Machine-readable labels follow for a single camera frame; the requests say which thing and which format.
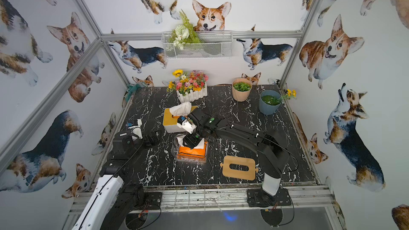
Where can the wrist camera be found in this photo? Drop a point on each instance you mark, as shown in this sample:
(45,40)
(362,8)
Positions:
(186,124)
(135,128)

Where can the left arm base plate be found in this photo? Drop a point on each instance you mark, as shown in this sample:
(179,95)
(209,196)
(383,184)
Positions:
(153,200)

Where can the white tissue box base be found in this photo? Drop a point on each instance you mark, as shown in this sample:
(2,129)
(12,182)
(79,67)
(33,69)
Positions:
(174,128)

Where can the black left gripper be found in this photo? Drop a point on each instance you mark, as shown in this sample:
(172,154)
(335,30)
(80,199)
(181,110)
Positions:
(152,138)

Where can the white flower green fern bouquet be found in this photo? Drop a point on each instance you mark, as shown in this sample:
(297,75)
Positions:
(184,34)

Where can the white wire wall basket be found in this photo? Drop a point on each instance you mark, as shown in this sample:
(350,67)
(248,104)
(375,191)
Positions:
(213,45)

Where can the peach pot with succulent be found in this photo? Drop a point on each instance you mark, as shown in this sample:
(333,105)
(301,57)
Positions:
(241,88)

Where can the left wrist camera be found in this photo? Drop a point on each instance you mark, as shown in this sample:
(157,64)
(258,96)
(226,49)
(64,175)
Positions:
(135,128)

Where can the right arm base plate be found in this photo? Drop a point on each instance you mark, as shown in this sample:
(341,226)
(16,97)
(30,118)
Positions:
(260,198)

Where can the teal cloth in corner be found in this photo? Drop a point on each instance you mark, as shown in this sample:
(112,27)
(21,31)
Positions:
(131,89)

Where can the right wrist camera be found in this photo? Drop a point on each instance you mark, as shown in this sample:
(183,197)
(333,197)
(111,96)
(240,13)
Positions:
(186,124)

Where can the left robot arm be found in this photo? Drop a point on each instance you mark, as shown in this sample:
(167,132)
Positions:
(115,196)

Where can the yellow tissue box lid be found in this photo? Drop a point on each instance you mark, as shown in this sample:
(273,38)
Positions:
(170,119)

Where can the clear plastic tissue box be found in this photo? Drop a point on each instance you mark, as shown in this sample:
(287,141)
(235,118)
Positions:
(173,151)

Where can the white fence flower planter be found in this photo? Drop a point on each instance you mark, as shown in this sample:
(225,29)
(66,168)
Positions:
(188,86)

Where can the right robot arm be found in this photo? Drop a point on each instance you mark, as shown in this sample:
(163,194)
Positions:
(272,157)

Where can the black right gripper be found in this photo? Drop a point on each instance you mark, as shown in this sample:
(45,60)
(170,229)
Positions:
(193,139)

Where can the wooden tissue box lid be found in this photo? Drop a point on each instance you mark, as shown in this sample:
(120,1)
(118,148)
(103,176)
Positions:
(239,168)

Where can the orange tissue paper pack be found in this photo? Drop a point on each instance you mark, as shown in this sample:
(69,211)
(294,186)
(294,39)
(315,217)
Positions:
(180,109)

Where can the blue pot with yellow flowers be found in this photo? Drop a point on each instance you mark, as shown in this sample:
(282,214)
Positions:
(270,100)

